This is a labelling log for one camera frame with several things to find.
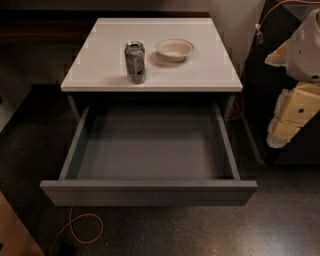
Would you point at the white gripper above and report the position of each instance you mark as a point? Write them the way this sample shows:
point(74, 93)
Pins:
point(306, 56)

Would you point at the grey top drawer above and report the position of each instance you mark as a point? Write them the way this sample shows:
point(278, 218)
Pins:
point(150, 155)

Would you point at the white top drawer cabinet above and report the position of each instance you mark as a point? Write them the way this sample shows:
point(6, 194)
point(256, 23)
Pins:
point(100, 64)

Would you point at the black cabinet on right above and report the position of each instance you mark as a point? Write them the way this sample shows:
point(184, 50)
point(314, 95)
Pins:
point(264, 83)

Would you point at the white paper bowl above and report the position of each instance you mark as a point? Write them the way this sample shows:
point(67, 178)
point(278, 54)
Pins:
point(174, 50)

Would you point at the silver green soda can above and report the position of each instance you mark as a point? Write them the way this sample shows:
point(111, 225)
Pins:
point(134, 57)

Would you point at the brown wooden furniture corner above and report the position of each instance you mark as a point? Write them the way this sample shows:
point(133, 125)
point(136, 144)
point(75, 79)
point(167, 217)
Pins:
point(15, 239)

